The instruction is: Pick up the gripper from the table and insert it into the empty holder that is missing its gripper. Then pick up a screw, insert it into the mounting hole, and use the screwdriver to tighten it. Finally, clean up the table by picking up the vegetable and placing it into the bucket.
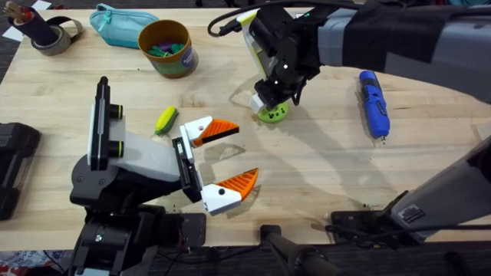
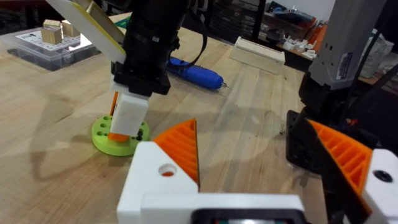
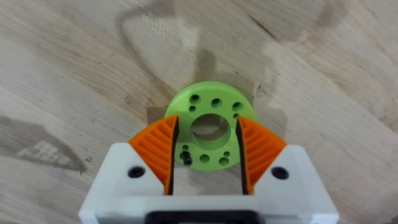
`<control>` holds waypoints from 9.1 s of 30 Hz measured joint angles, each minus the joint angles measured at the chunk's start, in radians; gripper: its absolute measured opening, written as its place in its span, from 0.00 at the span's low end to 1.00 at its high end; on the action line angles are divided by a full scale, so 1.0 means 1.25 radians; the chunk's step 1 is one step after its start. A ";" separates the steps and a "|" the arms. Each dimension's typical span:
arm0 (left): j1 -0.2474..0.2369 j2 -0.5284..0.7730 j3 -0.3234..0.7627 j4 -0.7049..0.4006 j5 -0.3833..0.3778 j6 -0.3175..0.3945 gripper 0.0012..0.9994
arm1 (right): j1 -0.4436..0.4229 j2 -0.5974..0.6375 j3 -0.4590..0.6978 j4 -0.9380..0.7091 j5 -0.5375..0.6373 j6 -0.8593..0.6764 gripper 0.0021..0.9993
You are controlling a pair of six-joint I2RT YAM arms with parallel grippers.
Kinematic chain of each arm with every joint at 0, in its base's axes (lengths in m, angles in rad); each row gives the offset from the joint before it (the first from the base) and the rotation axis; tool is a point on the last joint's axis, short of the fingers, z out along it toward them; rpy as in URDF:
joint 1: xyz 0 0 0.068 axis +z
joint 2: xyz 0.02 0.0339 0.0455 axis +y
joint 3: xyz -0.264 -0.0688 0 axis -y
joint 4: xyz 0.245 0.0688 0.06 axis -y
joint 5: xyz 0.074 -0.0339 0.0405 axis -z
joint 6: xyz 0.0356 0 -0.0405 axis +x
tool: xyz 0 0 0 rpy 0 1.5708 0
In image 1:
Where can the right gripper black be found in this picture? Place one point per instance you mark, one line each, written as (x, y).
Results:
(287, 57)

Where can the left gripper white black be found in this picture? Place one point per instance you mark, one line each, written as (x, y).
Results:
(149, 157)

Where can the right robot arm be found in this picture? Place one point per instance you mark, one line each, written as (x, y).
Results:
(422, 34)

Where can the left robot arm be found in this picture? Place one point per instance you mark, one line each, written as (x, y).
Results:
(115, 237)

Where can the black mounting plate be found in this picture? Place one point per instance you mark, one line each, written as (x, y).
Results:
(193, 230)
(353, 226)

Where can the blue electric screwdriver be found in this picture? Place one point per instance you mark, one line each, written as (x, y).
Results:
(374, 103)

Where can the green disc with holes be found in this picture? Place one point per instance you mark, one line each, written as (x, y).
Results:
(278, 114)

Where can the yellow green toy corn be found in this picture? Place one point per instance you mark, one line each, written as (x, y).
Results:
(166, 120)

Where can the brown tub with toys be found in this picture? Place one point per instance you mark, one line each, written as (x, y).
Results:
(174, 57)

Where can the black stand pole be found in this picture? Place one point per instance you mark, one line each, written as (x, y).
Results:
(291, 251)

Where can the teal zip pouch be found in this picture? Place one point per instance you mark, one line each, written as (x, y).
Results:
(119, 27)

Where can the grey tape roll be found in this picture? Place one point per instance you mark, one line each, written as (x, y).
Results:
(53, 46)

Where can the black case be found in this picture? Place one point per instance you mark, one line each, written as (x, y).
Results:
(15, 168)

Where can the patterned cloth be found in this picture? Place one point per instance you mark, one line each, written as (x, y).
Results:
(27, 262)

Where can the dark tube with wooden sticks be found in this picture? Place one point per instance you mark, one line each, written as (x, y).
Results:
(34, 25)

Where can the pale small box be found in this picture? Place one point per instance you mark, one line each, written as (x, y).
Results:
(484, 131)

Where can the white paper sheet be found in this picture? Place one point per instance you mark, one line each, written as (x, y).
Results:
(11, 34)
(41, 4)

